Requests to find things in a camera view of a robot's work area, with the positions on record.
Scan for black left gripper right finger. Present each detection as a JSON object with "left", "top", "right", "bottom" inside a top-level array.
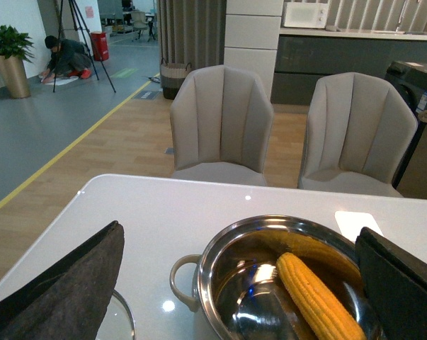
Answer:
[{"left": 355, "top": 227, "right": 427, "bottom": 339}]

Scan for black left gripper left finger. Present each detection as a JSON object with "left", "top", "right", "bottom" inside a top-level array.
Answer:
[{"left": 0, "top": 221, "right": 125, "bottom": 339}]

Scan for glass pot lid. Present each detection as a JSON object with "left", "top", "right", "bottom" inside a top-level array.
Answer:
[{"left": 96, "top": 290, "right": 136, "bottom": 340}]

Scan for yellow corn cob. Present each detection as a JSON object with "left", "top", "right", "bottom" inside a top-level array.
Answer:
[{"left": 276, "top": 252, "right": 366, "bottom": 339}]

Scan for white electric cooking pot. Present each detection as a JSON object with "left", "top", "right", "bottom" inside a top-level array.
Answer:
[{"left": 171, "top": 215, "right": 385, "bottom": 339}]

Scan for right beige upholstered chair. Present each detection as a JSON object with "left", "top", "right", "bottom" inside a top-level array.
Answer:
[{"left": 297, "top": 72, "right": 418, "bottom": 198}]

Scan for beige upholstered chair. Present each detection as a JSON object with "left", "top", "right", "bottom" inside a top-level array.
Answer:
[
  {"left": 297, "top": 72, "right": 418, "bottom": 198},
  {"left": 170, "top": 65, "right": 274, "bottom": 186}
]

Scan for left beige upholstered chair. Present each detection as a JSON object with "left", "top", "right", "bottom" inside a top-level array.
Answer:
[{"left": 170, "top": 65, "right": 274, "bottom": 186}]

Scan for crouching person in dark clothes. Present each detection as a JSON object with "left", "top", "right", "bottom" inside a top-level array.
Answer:
[{"left": 41, "top": 35, "right": 91, "bottom": 84}]

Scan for grey kitchen counter cabinet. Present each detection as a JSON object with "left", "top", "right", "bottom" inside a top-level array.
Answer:
[{"left": 271, "top": 32, "right": 427, "bottom": 106}]

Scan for green potted plant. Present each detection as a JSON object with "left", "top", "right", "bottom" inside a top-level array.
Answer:
[{"left": 0, "top": 25, "right": 33, "bottom": 99}]

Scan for red box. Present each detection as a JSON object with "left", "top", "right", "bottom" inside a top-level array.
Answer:
[{"left": 90, "top": 31, "right": 109, "bottom": 61}]

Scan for grey office chair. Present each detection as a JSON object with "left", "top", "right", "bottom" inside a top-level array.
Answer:
[{"left": 131, "top": 11, "right": 149, "bottom": 40}]

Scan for white microwave oven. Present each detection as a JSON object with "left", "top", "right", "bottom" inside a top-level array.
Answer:
[{"left": 282, "top": 2, "right": 329, "bottom": 29}]

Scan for black tripod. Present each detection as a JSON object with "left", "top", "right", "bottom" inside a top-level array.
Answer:
[{"left": 50, "top": 0, "right": 117, "bottom": 93}]

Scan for woven basket with handles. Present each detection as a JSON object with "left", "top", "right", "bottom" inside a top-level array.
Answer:
[{"left": 160, "top": 58, "right": 192, "bottom": 100}]

